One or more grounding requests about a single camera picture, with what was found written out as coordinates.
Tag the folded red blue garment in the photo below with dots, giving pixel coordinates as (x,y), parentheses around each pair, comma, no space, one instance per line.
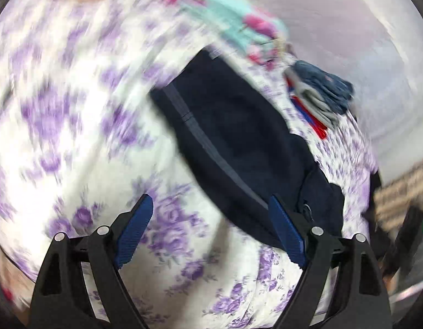
(319,128)

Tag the folded blue jeans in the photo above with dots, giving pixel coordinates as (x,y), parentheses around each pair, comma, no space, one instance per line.
(336,92)

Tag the beige brick pattern curtain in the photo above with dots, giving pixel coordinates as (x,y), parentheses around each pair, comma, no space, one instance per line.
(392,201)

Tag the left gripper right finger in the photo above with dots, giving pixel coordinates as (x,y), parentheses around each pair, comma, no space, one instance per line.
(359,299)

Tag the navy blue sweatpants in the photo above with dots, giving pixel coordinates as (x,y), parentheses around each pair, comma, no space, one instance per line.
(241,151)

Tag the folded floral teal quilt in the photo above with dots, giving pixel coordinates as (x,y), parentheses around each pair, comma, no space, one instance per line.
(258,34)

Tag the floral purple bed sheet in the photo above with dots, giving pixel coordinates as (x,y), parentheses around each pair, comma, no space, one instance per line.
(80,142)

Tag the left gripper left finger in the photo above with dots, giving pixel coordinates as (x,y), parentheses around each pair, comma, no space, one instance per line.
(61,299)

